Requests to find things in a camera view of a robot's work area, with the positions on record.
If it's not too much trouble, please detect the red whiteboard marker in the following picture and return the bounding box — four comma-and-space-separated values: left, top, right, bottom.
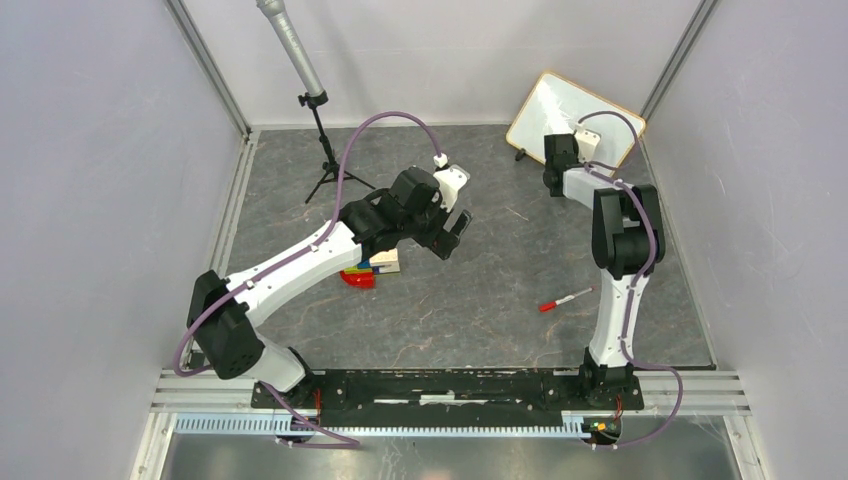
538, 286, 595, 312

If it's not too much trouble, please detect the yellow framed whiteboard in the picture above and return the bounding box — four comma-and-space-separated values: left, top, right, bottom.
505, 71, 647, 176

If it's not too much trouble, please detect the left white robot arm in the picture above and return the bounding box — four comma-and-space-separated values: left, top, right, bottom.
187, 166, 472, 408

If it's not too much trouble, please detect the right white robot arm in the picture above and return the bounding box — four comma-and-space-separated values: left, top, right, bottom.
543, 133, 665, 408

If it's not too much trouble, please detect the white toy brick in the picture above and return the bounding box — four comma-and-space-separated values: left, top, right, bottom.
368, 248, 401, 275

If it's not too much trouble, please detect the red toy plate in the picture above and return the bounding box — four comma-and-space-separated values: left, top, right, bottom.
339, 270, 376, 289

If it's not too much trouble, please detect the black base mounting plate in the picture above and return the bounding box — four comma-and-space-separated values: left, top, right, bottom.
282, 368, 645, 428

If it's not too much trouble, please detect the silver microphone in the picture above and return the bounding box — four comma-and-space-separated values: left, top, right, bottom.
256, 0, 326, 97

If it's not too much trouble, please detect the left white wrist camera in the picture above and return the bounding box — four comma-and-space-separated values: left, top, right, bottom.
433, 153, 470, 213

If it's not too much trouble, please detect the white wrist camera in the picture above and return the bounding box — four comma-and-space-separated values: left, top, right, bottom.
433, 153, 470, 213
574, 124, 602, 163

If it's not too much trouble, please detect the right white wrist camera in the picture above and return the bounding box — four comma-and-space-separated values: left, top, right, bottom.
574, 124, 602, 163

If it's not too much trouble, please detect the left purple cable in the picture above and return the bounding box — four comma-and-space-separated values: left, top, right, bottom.
172, 111, 445, 450

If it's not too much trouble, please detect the slotted cable duct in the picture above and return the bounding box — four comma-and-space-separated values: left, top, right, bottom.
173, 411, 617, 439

